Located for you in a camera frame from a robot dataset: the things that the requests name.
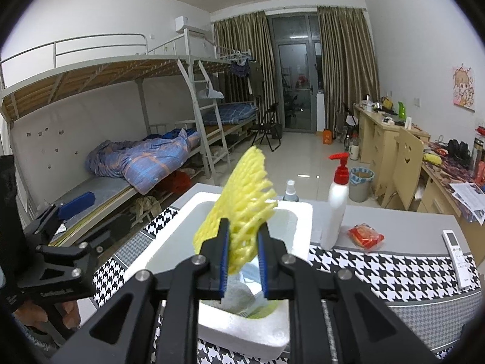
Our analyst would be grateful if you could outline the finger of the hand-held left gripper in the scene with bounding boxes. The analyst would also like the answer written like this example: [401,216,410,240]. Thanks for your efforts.
[36,227,114,277]
[25,192,95,247]

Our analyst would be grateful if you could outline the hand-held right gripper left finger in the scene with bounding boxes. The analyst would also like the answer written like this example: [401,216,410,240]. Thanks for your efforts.
[49,219,230,364]

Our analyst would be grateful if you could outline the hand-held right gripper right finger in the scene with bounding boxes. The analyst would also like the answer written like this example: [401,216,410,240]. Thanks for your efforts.
[258,221,442,364]

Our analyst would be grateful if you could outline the blue face mask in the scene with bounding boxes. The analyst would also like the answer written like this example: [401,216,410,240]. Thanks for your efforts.
[240,263,265,293]

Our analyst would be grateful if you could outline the grey sock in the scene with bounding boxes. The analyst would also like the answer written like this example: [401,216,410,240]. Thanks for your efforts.
[222,275,262,314]

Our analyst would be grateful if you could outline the white foam box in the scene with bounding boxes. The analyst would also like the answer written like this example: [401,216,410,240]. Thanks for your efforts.
[127,191,313,362]

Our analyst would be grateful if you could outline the person's left hand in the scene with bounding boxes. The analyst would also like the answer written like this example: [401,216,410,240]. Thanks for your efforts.
[13,300,82,334]

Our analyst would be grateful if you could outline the beige cloth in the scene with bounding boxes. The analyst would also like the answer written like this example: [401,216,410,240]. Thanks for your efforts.
[131,195,164,221]

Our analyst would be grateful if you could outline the blue plaid quilt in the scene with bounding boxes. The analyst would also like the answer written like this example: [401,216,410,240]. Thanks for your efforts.
[85,128,202,194]

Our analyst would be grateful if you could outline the clear spray bottle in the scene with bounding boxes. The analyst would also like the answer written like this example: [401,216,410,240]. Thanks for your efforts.
[282,180,301,203]

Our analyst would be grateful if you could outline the white pump bottle red top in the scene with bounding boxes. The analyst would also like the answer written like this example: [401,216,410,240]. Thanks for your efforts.
[320,153,351,251]

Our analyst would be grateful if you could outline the red cloth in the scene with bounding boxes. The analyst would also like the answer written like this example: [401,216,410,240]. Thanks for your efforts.
[161,170,192,194]

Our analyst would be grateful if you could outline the red snack packet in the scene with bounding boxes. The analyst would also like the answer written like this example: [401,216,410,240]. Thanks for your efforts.
[346,223,386,253]

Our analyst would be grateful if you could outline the houndstooth table mat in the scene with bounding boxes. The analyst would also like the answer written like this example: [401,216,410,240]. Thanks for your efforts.
[93,205,485,364]

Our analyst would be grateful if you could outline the blue patterned waste bin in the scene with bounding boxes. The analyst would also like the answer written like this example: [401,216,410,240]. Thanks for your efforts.
[349,167,376,203]

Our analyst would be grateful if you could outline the white metal bunk bed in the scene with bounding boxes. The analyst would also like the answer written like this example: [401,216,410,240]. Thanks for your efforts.
[0,33,213,243]
[182,26,266,153]

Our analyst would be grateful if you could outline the white bed ladder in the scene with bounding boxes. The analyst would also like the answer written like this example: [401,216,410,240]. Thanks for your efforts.
[177,57,230,185]

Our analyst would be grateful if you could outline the black folding chair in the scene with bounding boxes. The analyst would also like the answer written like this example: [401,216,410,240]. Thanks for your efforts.
[252,102,283,153]

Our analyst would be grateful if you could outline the cluster of clear plastic bottles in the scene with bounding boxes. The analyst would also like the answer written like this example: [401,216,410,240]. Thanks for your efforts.
[343,129,361,160]

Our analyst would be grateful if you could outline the blue checked mattress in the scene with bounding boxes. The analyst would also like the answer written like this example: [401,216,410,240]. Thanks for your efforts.
[201,102,259,126]

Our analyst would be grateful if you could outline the wooden desk with drawers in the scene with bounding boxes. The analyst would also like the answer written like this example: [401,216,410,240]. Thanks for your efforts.
[354,102,431,169]

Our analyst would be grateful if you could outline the wooden chair smiley cutout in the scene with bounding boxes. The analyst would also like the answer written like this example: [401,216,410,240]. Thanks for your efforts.
[379,127,425,211]

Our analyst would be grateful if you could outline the glass balcony door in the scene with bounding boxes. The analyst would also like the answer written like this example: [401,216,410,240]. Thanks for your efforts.
[267,14,323,134]

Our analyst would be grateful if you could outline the wooden desk with clutter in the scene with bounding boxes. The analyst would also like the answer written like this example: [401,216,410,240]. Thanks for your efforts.
[415,148,485,229]

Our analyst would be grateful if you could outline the hanging dark clothes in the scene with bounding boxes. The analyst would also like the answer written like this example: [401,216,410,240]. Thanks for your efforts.
[229,59,266,96]

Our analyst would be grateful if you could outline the white remote control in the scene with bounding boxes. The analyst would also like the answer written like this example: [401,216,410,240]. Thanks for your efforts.
[442,229,477,289]

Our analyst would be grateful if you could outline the white air conditioner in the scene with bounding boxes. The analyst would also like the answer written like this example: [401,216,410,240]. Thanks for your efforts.
[175,16,207,39]

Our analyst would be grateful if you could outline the printed papers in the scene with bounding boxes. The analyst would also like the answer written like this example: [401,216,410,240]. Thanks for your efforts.
[449,182,485,223]

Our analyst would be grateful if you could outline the brown curtain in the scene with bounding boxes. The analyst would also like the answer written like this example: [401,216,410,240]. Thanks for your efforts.
[316,5,380,134]
[213,11,279,130]

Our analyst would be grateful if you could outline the black headphones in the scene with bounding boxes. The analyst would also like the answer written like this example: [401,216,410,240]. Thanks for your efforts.
[447,139,473,160]

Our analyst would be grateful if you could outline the cartoon wall poster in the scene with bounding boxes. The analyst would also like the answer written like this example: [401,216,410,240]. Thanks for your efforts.
[453,65,477,112]

